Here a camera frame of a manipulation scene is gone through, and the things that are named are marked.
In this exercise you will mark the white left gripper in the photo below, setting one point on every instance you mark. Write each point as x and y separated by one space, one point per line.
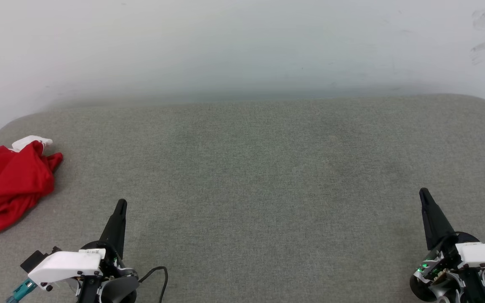
65 265

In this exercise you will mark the red and white shirt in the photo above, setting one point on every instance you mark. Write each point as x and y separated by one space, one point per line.
6 185

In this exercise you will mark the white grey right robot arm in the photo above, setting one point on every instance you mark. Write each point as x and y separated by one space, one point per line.
427 286

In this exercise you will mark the grey fabric sofa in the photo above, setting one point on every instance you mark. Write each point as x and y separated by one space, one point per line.
267 176

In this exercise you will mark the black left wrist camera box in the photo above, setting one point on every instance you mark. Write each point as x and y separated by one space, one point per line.
36 259

